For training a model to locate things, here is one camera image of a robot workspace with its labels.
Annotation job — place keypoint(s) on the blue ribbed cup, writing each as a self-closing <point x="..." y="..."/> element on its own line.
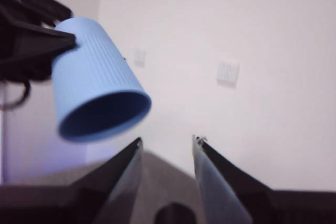
<point x="99" y="72"/>

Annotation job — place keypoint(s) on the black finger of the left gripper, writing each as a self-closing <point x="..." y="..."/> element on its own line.
<point x="36" y="41"/>
<point x="47" y="6"/>

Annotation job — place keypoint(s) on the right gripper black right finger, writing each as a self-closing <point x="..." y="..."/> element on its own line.
<point x="262" y="205"/>

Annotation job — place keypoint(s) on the white wall socket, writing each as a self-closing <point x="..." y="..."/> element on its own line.
<point x="140" y="56"/>
<point x="228" y="74"/>

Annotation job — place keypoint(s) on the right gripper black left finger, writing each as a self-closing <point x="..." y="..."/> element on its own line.
<point x="78" y="205"/>

